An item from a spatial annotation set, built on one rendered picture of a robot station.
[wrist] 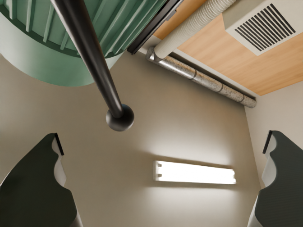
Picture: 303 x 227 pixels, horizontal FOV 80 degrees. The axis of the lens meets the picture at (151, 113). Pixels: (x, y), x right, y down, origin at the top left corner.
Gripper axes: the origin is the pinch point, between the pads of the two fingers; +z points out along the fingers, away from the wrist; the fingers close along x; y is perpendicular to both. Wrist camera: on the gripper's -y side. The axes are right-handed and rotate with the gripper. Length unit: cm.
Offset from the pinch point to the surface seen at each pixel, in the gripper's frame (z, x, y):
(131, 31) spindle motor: 10.6, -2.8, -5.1
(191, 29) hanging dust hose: 167, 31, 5
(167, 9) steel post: 167, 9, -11
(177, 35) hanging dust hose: 174, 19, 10
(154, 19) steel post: 172, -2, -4
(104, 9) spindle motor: 6.9, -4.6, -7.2
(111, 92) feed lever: 3.7, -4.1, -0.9
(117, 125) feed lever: 7.2, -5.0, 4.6
